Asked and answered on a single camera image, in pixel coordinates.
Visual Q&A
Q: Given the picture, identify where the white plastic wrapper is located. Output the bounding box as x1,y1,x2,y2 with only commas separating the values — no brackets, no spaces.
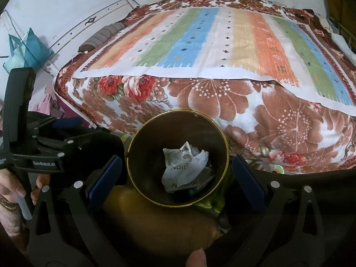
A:
162,142,214,193

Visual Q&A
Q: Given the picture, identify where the gold rimmed trash bin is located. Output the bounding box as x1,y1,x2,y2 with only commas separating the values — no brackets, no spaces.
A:
104,108,230,256

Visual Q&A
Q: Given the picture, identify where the person's left hand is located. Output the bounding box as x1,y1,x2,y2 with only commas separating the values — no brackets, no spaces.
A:
0,168,51,238

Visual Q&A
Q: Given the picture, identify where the person's right thumb tip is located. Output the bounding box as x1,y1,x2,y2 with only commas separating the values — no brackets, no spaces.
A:
186,248,207,267

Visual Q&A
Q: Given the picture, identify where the teal cloth bag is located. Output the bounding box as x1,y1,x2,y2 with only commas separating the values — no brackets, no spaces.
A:
3,28,54,74

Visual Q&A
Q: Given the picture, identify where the grey rolled pillow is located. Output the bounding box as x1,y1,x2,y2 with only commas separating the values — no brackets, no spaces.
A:
78,22,125,53

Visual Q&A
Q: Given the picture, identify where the striped colourful bed cover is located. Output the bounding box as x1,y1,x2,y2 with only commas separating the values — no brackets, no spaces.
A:
74,6,355,115

